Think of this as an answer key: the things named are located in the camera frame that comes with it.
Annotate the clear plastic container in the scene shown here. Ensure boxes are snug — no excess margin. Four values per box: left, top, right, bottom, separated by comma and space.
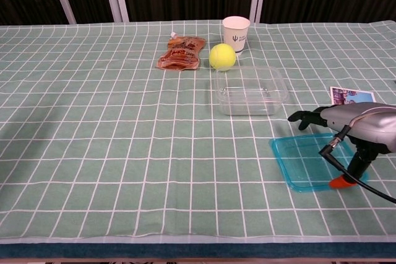
211, 65, 291, 117

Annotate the green checked tablecloth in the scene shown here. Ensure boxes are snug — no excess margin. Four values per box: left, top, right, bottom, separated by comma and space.
0, 19, 396, 245

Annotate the white paper cup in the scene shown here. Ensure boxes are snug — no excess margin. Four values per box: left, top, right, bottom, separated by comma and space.
222, 15, 251, 58

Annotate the postcard with building photo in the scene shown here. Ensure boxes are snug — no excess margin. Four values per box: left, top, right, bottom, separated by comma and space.
329, 86, 377, 106

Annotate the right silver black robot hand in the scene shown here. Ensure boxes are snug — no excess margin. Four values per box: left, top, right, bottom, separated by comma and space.
287, 102, 396, 189

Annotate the yellow tennis ball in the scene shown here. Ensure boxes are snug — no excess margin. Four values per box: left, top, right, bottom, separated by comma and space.
209, 43, 237, 72

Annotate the brown sauce pouch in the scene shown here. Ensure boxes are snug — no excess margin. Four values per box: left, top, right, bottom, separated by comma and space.
155, 31, 207, 72

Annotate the black hand cable with connector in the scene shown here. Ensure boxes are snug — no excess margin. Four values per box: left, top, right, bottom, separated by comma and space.
319, 124, 396, 205

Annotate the blue container lid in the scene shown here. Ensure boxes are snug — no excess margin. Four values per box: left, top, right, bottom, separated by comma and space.
268, 132, 369, 194

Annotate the dark teal table edge strip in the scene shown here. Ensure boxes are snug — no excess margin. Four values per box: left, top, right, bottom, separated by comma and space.
0, 243, 396, 259

